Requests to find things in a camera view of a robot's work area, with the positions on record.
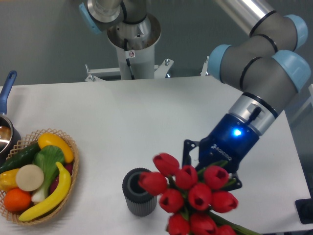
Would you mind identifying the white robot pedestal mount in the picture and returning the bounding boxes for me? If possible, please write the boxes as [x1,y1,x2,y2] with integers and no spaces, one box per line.
[85,13,174,82]

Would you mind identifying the black device at edge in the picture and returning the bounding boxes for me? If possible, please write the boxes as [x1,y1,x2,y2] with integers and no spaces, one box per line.
[295,198,313,224]

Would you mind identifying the white frame at right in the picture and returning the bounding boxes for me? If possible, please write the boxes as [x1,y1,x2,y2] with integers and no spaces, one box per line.
[290,84,313,128]

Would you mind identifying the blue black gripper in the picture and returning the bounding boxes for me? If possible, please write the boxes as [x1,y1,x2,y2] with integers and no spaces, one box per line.
[181,114,259,191]

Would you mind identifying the yellow banana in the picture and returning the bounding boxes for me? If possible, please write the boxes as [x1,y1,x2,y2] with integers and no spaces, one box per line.
[19,162,71,222]

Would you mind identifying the beige round disc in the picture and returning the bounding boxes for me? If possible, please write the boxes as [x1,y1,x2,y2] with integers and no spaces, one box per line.
[15,164,44,191]

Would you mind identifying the green bok choy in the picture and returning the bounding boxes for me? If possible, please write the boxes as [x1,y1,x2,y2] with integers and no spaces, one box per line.
[31,145,65,204]

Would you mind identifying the yellow bell pepper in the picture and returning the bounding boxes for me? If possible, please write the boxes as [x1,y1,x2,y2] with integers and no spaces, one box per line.
[0,168,20,191]

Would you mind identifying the green cucumber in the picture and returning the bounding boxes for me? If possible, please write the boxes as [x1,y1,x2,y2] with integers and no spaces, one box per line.
[0,142,41,173]

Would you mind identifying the red tulip bouquet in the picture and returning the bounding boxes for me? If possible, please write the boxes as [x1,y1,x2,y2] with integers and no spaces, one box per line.
[138,153,256,235]

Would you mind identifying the blue handled saucepan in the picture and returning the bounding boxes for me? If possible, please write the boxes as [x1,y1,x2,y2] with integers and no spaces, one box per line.
[0,70,21,165]

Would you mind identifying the orange fruit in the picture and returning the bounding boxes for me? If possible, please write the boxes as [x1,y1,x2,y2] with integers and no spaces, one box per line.
[3,188,31,212]

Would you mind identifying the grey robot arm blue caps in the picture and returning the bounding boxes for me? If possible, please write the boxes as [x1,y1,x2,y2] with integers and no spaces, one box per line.
[79,0,311,190]

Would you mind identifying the dark grey ribbed vase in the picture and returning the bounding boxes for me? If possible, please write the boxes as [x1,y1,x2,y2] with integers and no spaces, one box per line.
[122,168,157,217]

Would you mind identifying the dark red vegetable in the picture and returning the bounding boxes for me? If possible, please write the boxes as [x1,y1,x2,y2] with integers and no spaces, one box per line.
[49,163,73,195]

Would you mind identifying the woven wicker basket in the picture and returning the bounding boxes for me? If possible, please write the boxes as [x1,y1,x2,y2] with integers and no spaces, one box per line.
[0,128,79,226]

